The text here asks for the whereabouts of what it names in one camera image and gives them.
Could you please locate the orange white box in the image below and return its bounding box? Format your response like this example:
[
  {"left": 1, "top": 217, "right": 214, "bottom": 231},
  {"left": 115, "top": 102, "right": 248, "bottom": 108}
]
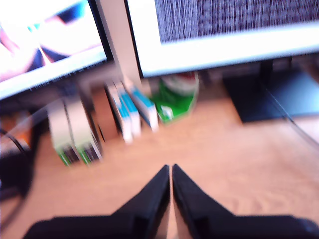
[{"left": 0, "top": 111, "right": 34, "bottom": 150}]

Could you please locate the black Huawei monitor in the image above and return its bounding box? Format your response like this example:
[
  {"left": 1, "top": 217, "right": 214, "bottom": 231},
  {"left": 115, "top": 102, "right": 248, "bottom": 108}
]
[{"left": 124, "top": 0, "right": 319, "bottom": 124}]

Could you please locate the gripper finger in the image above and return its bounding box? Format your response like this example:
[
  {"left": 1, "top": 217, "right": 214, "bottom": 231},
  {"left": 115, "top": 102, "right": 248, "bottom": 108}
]
[
  {"left": 172, "top": 164, "right": 235, "bottom": 239},
  {"left": 112, "top": 164, "right": 171, "bottom": 239}
]

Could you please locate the green white box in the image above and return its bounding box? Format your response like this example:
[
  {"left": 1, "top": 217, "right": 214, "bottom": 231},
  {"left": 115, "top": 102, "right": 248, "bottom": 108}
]
[
  {"left": 64, "top": 98, "right": 103, "bottom": 165},
  {"left": 47, "top": 99, "right": 80, "bottom": 166}
]

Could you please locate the long black table cable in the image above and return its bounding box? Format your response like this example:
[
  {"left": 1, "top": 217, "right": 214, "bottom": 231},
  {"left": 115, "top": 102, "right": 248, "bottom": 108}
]
[{"left": 265, "top": 88, "right": 319, "bottom": 150}]

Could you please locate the black dark-screen monitor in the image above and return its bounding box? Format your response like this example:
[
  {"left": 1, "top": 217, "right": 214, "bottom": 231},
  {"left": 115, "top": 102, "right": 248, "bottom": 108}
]
[{"left": 0, "top": 0, "right": 115, "bottom": 100}]

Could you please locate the green snack bag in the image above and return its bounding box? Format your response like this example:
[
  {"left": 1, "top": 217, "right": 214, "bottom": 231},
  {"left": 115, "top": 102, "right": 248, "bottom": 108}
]
[{"left": 149, "top": 72, "right": 200, "bottom": 125}]

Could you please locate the white blue box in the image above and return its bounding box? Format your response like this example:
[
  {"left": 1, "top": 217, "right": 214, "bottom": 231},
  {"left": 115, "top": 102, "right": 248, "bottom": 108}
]
[
  {"left": 106, "top": 84, "right": 134, "bottom": 145},
  {"left": 124, "top": 79, "right": 160, "bottom": 132},
  {"left": 116, "top": 83, "right": 143, "bottom": 139}
]

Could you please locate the brown cardboard box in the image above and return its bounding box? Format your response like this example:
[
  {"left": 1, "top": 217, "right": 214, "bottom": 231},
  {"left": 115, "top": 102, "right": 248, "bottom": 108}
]
[{"left": 91, "top": 87, "right": 119, "bottom": 142}]

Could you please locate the thick black cable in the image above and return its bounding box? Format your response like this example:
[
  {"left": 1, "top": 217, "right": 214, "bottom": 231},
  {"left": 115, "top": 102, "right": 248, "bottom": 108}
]
[{"left": 0, "top": 128, "right": 29, "bottom": 156}]

